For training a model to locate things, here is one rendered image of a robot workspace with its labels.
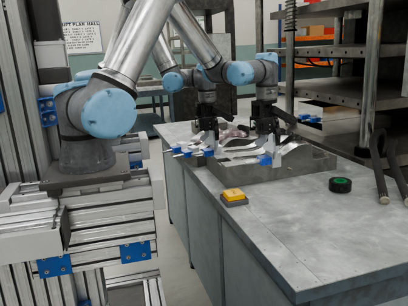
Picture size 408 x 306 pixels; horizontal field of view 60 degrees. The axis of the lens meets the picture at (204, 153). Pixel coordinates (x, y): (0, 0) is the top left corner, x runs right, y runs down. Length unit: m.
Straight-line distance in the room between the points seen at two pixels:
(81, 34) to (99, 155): 7.53
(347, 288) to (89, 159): 0.71
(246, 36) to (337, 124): 7.13
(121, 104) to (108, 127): 0.06
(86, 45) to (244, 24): 3.72
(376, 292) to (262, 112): 0.63
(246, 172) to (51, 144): 0.71
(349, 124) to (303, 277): 1.52
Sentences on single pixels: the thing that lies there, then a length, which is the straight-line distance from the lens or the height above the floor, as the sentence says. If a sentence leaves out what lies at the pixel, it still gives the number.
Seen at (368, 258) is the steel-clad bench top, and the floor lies 0.80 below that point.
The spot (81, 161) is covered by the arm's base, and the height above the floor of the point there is 1.07.
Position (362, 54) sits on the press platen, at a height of 1.26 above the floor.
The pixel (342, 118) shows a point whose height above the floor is 0.88.
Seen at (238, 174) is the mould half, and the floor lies 0.85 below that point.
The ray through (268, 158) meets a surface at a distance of 1.29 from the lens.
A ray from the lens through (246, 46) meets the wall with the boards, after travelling 9.22.
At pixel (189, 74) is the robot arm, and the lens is 1.46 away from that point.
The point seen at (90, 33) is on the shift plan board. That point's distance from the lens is 8.45.
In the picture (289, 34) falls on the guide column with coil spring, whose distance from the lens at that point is 2.42.
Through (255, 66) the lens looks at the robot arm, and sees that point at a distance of 1.16.
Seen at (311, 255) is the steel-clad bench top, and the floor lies 0.80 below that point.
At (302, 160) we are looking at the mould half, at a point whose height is 0.87.
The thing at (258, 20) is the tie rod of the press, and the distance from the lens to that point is 2.77.
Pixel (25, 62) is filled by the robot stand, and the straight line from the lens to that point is 1.15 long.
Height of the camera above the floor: 1.34
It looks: 17 degrees down
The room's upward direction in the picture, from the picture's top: 3 degrees counter-clockwise
